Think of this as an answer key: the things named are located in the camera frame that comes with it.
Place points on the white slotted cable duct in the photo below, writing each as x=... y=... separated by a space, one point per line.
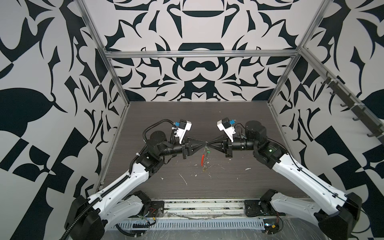
x=212 y=224

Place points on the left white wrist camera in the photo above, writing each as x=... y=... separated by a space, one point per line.
x=180 y=128

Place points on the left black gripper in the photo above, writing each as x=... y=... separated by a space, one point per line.
x=193 y=140

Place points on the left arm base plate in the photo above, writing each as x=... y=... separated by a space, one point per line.
x=152 y=209

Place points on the small circuit board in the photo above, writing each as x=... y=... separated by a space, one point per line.
x=273 y=226

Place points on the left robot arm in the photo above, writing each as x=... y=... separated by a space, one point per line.
x=89 y=218

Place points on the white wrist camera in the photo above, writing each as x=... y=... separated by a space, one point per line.
x=228 y=126
x=180 y=128

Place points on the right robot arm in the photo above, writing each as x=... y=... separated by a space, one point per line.
x=335 y=212

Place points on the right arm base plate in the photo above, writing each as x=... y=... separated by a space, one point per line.
x=258 y=208

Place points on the black wall hook rail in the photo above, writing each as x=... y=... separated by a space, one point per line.
x=350 y=102

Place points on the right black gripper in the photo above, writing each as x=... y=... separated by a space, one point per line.
x=220 y=140

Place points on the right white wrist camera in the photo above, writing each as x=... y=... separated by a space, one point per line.
x=228 y=126

